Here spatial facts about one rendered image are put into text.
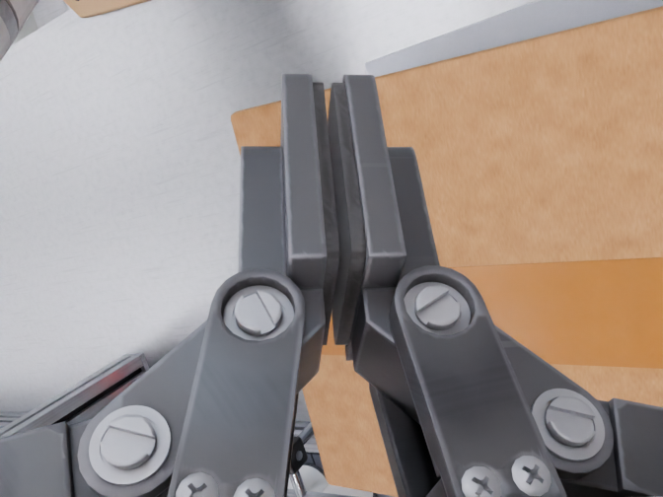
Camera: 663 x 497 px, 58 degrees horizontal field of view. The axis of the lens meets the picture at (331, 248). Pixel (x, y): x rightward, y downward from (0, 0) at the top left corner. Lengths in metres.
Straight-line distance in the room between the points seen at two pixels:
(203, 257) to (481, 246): 0.56
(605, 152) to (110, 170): 0.72
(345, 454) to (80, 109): 0.65
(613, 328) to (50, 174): 0.85
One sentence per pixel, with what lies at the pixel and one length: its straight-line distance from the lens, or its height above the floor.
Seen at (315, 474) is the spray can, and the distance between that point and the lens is 0.77.
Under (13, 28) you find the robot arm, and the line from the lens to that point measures 0.56.
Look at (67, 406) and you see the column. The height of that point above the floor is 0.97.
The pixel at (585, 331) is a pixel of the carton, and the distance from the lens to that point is 0.29.
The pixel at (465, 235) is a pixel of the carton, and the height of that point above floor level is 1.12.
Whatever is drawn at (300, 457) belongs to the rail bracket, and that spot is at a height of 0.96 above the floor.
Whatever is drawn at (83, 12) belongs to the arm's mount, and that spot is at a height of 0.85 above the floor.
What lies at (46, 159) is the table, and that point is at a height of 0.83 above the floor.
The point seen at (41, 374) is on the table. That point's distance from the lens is 1.25.
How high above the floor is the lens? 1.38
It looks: 54 degrees down
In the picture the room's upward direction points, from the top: 123 degrees counter-clockwise
